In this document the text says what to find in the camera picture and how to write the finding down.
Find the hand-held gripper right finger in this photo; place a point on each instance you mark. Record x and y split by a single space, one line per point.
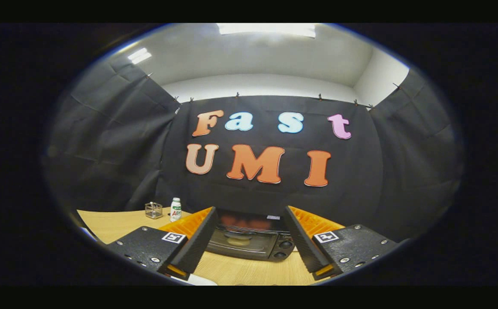
304 244

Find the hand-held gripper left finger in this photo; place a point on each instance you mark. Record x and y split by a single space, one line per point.
197 244

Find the black toaster oven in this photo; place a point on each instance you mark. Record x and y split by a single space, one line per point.
274 246

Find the tan bread roll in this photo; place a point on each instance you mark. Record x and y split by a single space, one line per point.
238 240

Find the white plate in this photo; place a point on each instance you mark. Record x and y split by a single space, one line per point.
197 281

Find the white drink bottle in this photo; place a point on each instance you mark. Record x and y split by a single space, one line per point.
176 211

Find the small ceiling light panel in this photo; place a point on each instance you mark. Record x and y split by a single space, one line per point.
139 56

